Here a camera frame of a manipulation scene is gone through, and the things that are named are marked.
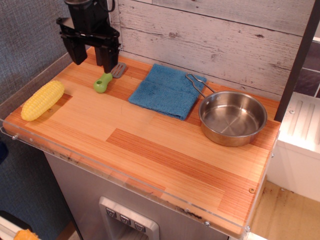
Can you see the yellow toy corn cob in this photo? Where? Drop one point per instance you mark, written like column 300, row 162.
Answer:
column 42, row 100

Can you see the orange object bottom left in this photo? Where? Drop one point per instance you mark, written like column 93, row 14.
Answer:
column 25, row 234

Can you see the blue rag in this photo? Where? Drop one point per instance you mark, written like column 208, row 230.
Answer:
column 167, row 91

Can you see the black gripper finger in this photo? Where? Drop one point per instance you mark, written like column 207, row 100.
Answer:
column 76, row 50
column 106, row 57

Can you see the silver dispenser panel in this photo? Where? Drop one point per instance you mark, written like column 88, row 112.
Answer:
column 122, row 223

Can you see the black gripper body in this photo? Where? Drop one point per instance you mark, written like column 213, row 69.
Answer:
column 89, row 23

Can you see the grey toy fridge cabinet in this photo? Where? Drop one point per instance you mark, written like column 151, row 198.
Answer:
column 82, row 190

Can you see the green handled grey spatula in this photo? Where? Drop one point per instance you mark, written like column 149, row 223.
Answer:
column 101, row 84

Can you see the dark right shelf post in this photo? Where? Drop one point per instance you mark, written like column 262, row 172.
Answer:
column 302, row 53

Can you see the silver pot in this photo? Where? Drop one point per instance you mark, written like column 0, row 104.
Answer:
column 229, row 118

